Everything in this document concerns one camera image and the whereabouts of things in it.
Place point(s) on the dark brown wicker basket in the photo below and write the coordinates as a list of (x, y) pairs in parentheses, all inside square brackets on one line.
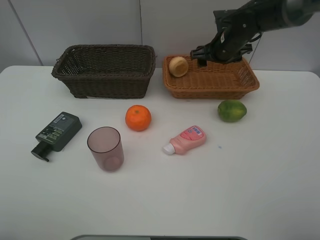
[(107, 71)]

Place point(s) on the pink lotion bottle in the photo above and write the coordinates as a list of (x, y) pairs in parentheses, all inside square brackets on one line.
[(187, 140)]

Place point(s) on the dark green pump bottle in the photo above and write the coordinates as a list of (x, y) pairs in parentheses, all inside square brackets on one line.
[(56, 135)]

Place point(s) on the orange tangerine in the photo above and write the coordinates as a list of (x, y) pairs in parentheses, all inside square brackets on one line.
[(138, 118)]

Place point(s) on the green lime fruit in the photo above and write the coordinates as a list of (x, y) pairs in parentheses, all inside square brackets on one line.
[(231, 110)]

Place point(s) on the light brown wicker basket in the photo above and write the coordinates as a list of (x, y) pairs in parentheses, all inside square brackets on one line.
[(217, 81)]

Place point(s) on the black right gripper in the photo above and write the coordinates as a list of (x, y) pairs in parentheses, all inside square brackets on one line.
[(232, 41)]

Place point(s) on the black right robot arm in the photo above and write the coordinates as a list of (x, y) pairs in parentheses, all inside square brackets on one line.
[(271, 15)]

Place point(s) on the translucent pink plastic cup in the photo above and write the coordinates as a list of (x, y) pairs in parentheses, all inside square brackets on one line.
[(106, 147)]

